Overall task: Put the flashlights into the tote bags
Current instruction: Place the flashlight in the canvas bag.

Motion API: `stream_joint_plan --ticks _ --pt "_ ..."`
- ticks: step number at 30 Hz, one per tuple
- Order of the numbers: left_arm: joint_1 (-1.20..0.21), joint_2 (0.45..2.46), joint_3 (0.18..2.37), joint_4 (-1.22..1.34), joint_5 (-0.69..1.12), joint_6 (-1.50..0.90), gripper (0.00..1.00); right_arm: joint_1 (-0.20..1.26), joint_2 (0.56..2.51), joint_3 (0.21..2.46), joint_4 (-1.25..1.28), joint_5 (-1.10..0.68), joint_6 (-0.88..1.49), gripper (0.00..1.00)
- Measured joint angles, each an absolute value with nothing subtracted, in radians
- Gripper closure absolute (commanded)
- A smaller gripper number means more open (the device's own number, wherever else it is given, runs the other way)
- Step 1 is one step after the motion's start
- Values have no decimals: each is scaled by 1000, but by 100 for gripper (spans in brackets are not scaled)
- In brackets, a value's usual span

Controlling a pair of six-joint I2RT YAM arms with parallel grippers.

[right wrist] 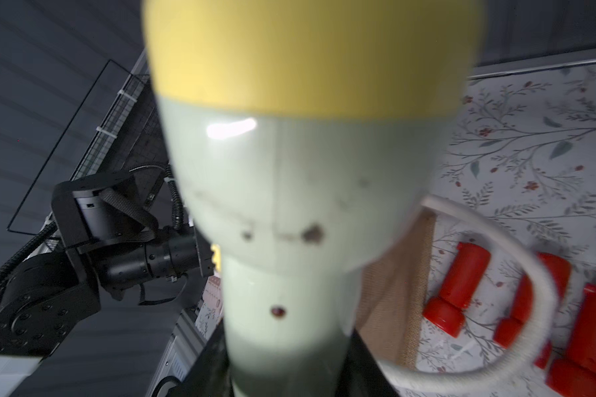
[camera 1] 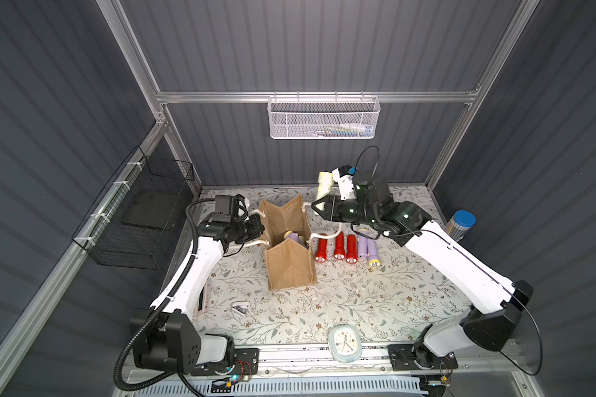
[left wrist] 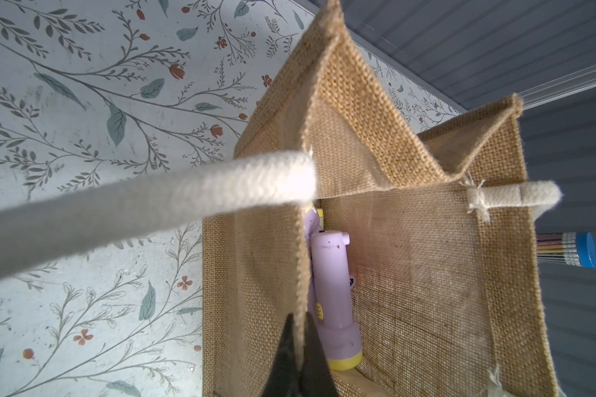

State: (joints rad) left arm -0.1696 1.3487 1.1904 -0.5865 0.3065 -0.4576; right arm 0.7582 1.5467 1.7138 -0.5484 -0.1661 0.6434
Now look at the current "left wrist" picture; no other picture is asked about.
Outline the steel bottle blue cap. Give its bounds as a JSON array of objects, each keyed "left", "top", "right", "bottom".
[{"left": 536, "top": 232, "right": 596, "bottom": 268}]

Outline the purple flashlight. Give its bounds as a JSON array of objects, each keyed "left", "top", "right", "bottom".
[
  {"left": 304, "top": 204, "right": 322, "bottom": 319},
  {"left": 311, "top": 231, "right": 363, "bottom": 372}
]

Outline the floral table mat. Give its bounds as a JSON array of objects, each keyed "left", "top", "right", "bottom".
[{"left": 0, "top": 0, "right": 463, "bottom": 397}]

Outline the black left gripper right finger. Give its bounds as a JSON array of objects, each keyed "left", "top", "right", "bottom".
[{"left": 299, "top": 314, "right": 339, "bottom": 397}]

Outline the brown burlap tote bag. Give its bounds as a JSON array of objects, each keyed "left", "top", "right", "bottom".
[{"left": 0, "top": 1, "right": 557, "bottom": 396}]

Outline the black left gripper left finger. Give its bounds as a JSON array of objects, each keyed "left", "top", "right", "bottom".
[{"left": 262, "top": 314, "right": 298, "bottom": 397}]

